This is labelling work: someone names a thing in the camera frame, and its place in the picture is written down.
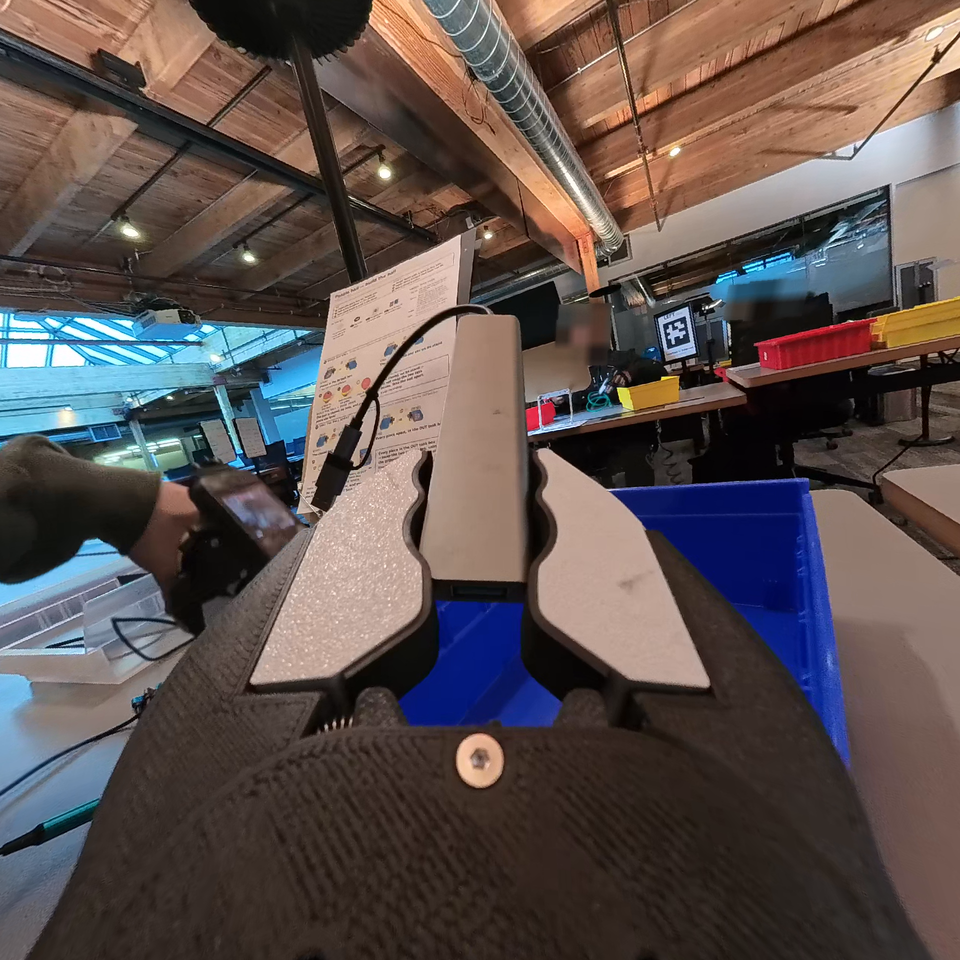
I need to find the long red bin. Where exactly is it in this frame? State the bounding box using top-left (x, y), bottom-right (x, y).
top-left (753, 318), bottom-right (879, 371)

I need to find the long yellow bin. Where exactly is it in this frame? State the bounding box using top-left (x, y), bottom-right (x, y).
top-left (870, 297), bottom-right (960, 350)

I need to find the clear acrylic stand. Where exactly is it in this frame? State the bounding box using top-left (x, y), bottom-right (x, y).
top-left (0, 573), bottom-right (196, 685)

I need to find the white instruction sheet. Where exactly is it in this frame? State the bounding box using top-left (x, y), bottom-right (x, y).
top-left (297, 234), bottom-right (462, 515)

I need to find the grey USB hub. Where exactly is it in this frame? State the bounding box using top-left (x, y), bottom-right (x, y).
top-left (418, 313), bottom-right (534, 601)

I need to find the green soldering iron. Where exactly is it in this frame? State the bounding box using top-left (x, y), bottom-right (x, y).
top-left (0, 798), bottom-right (101, 858)

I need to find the black round disc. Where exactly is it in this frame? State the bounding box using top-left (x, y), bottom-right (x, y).
top-left (187, 0), bottom-right (374, 61)

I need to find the white table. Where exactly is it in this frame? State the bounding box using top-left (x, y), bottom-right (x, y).
top-left (879, 465), bottom-right (960, 560)

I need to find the small yellow bin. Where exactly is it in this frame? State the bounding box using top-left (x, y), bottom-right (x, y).
top-left (616, 375), bottom-right (681, 412)

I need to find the black pole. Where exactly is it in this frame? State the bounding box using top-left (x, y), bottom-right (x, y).
top-left (288, 37), bottom-right (369, 282)

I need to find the person's left forearm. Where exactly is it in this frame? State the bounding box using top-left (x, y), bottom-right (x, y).
top-left (0, 435), bottom-right (162, 585)

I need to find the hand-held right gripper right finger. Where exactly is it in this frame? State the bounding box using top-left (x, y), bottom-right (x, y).
top-left (525, 447), bottom-right (712, 695)

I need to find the monitor with printed tag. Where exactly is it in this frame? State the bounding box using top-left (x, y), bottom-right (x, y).
top-left (654, 303), bottom-right (700, 365)

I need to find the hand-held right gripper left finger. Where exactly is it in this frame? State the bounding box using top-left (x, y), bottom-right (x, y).
top-left (247, 452), bottom-right (440, 699)

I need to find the white ceiling projector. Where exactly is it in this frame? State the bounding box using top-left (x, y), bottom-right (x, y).
top-left (131, 306), bottom-right (202, 340)

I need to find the long table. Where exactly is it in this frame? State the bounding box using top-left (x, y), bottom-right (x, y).
top-left (726, 335), bottom-right (960, 391)
top-left (528, 382), bottom-right (747, 440)

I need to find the black hub cable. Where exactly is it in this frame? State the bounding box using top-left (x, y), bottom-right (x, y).
top-left (309, 302), bottom-right (496, 513)

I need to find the blue plastic bin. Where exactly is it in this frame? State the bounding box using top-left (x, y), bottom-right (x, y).
top-left (397, 477), bottom-right (852, 766)

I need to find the silver ventilation duct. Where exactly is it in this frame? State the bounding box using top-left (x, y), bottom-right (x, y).
top-left (423, 0), bottom-right (627, 260)

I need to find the person's left hand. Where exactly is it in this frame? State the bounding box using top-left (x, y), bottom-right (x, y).
top-left (129, 480), bottom-right (202, 594)

